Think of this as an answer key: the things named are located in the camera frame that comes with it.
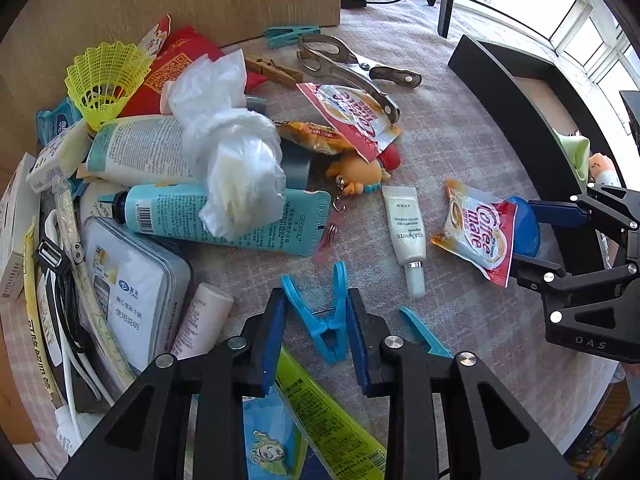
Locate orange snack packet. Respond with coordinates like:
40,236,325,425
274,122,354,156

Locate white blue pill box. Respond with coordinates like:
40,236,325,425
26,119,92,193

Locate black storage tray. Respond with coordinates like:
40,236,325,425
449,35,613,202

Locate wooden clothespin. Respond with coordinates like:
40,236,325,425
244,55,304,90

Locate silver tin box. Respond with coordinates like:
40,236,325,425
81,217,192,372

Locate red packet pouch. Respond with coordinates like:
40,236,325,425
117,24,269,118

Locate green microfiber cloth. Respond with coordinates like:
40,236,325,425
553,130,590,186

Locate teal lotion tube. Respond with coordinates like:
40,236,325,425
99,184,331,257

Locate black usb hub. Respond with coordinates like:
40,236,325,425
341,0,368,10

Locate orange crab keychain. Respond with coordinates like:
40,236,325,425
324,152,390,214

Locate white floral cardboard box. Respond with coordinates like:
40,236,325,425
0,153,40,302

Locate blue round tape measure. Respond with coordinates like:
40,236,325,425
506,196,540,258

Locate teal clothespin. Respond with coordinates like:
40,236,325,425
264,25,321,50

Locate blue clothespin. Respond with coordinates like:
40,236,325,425
399,307,452,359
280,261,348,364

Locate metal clamp clip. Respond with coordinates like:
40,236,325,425
297,34,422,124

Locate coffee mate sachet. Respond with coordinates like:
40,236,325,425
296,82,402,162
431,179,518,287

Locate pink bottle grey cap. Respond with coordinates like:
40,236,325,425
170,283,234,360

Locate lime green tube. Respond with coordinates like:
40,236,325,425
276,348,386,480

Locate yellow shuttlecock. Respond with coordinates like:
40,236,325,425
64,41,152,131

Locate small white cream tube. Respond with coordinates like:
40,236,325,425
382,185,426,299

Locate black usb adapter cable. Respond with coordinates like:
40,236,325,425
31,236,91,356

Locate white plastic bag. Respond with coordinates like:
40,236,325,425
160,50,286,240

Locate white tube blue cap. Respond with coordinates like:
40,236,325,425
84,114,314,194

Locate blue tissue packet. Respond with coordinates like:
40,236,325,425
36,96,82,146

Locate orange white tissue pack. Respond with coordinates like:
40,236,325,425
589,153,622,188

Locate yellow chopsticks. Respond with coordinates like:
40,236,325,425
23,217,63,410

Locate blue cartoon packet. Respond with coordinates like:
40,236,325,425
243,386,309,480

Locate large wooden board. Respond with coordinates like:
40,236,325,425
1,0,340,184

